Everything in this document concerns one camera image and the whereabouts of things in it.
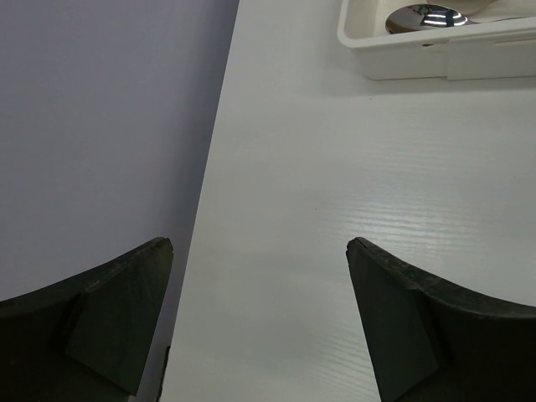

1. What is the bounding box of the white front utensil tray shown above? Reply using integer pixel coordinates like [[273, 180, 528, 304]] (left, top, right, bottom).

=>
[[338, 1, 535, 80]]

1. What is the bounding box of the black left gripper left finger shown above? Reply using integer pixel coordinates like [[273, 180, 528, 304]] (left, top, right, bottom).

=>
[[1, 237, 173, 401]]

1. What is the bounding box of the silver spoon green handle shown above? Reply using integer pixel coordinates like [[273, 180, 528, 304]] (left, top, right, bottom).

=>
[[384, 3, 536, 35]]

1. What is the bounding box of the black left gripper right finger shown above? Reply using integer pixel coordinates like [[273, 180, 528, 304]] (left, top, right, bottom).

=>
[[346, 238, 535, 401]]

